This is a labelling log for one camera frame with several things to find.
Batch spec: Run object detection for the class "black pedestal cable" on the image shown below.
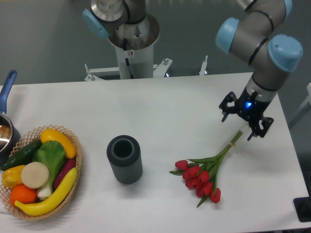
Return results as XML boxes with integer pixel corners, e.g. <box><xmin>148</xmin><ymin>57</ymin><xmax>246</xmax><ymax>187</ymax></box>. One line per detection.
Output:
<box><xmin>122</xmin><ymin>38</ymin><xmax>134</xmax><ymax>80</ymax></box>

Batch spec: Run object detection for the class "blue handled saucepan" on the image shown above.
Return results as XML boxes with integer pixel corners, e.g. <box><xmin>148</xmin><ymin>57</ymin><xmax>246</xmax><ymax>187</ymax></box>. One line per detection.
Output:
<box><xmin>0</xmin><ymin>70</ymin><xmax>20</xmax><ymax>166</ymax></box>

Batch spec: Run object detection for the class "dark grey ribbed vase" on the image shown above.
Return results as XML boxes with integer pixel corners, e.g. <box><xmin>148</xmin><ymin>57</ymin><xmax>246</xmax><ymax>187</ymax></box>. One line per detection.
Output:
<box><xmin>106</xmin><ymin>135</ymin><xmax>143</xmax><ymax>184</ymax></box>

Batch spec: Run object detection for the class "orange fruit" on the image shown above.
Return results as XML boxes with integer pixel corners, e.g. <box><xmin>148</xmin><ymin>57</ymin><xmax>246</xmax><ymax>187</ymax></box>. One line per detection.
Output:
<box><xmin>10</xmin><ymin>184</ymin><xmax>37</xmax><ymax>206</ymax></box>

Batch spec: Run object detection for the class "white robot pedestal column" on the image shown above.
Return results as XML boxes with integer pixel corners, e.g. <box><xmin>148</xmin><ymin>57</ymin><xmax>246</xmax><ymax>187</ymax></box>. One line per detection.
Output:
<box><xmin>108</xmin><ymin>13</ymin><xmax>160</xmax><ymax>80</ymax></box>

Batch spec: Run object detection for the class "black clamp block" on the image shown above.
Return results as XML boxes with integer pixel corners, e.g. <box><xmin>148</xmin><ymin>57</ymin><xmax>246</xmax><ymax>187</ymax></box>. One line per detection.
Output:
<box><xmin>293</xmin><ymin>197</ymin><xmax>311</xmax><ymax>222</ymax></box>

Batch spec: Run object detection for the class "yellow bell pepper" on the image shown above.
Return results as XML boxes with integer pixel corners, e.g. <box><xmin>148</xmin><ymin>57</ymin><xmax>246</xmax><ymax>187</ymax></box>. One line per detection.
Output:
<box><xmin>1</xmin><ymin>165</ymin><xmax>26</xmax><ymax>189</ymax></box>

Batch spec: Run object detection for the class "purple sweet potato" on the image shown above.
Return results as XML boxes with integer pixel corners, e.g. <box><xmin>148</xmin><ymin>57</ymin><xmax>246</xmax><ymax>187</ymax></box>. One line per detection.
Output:
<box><xmin>53</xmin><ymin>158</ymin><xmax>76</xmax><ymax>191</ymax></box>

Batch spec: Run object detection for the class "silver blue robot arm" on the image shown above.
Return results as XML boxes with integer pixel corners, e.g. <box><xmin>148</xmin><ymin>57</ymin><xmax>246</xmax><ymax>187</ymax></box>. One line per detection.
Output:
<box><xmin>82</xmin><ymin>0</ymin><xmax>303</xmax><ymax>137</ymax></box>

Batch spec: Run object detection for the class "white furniture edge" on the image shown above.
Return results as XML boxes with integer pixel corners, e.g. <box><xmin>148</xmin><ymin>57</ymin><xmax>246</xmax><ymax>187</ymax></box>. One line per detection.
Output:
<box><xmin>288</xmin><ymin>83</ymin><xmax>311</xmax><ymax>129</ymax></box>

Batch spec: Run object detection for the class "yellow squash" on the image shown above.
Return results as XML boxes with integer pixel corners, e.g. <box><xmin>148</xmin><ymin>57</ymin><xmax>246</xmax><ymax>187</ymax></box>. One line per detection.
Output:
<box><xmin>40</xmin><ymin>129</ymin><xmax>77</xmax><ymax>159</ymax></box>

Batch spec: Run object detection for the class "green bok choy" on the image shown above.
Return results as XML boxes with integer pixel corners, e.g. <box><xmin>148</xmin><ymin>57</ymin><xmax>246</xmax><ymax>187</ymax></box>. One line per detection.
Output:
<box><xmin>32</xmin><ymin>141</ymin><xmax>66</xmax><ymax>200</ymax></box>

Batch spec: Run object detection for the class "green cucumber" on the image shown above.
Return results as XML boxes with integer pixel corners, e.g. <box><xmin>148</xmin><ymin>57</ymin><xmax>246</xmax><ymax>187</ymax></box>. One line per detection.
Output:
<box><xmin>0</xmin><ymin>140</ymin><xmax>42</xmax><ymax>171</ymax></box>

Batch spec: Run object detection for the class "beige round disc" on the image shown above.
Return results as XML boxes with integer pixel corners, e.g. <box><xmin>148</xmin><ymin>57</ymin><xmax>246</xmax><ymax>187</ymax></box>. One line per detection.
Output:
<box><xmin>21</xmin><ymin>162</ymin><xmax>49</xmax><ymax>189</ymax></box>

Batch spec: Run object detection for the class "red tulip bouquet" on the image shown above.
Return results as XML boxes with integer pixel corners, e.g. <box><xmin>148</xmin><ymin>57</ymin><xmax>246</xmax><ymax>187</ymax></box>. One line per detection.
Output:
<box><xmin>169</xmin><ymin>123</ymin><xmax>250</xmax><ymax>208</ymax></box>

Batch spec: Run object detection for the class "woven wicker basket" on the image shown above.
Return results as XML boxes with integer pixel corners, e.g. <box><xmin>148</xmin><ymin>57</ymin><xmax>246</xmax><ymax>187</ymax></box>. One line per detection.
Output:
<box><xmin>0</xmin><ymin>125</ymin><xmax>82</xmax><ymax>221</ymax></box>

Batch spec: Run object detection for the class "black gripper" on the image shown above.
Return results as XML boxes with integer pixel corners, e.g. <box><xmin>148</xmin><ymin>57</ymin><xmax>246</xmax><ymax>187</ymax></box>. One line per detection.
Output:
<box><xmin>219</xmin><ymin>88</ymin><xmax>274</xmax><ymax>141</ymax></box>

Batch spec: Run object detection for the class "yellow banana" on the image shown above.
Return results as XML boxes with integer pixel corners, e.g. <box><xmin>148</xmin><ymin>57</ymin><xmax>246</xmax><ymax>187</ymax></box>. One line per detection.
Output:
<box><xmin>15</xmin><ymin>167</ymin><xmax>78</xmax><ymax>216</ymax></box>

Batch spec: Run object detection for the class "white metal base frame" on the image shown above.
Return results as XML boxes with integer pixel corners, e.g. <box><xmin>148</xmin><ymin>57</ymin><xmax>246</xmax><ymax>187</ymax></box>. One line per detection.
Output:
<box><xmin>84</xmin><ymin>55</ymin><xmax>209</xmax><ymax>82</ymax></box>

